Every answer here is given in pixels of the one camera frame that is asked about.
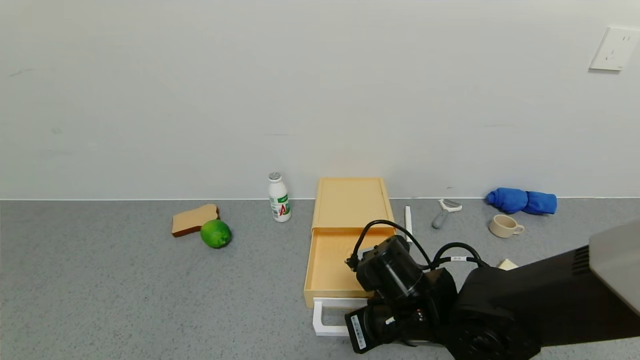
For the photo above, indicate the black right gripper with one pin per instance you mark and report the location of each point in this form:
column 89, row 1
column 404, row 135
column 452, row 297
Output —
column 357, row 331

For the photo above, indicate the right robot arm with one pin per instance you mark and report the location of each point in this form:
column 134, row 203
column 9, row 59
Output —
column 525, row 305

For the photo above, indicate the yellow drawer cabinet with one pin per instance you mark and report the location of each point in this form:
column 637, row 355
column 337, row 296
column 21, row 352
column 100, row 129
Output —
column 350, row 205

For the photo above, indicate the white pen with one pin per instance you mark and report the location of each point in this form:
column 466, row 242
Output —
column 408, row 220

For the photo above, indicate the white milk bottle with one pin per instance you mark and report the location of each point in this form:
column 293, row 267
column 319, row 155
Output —
column 279, row 199

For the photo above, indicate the white bread slice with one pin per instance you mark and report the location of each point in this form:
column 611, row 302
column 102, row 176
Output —
column 507, row 264

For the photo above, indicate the green lime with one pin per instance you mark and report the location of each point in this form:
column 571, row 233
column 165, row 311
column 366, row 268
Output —
column 216, row 233

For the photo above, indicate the beige cup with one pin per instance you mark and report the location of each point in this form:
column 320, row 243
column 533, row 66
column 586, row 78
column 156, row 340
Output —
column 502, row 227

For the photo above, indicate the brown toast slice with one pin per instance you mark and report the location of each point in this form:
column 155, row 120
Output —
column 191, row 220

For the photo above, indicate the rolled blue cloth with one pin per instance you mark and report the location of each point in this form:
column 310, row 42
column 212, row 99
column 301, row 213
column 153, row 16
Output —
column 520, row 201

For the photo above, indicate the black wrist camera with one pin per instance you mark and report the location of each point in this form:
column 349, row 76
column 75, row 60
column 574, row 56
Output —
column 392, row 270

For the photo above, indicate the white wall socket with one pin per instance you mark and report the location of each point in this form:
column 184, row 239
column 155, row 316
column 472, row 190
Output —
column 614, row 49

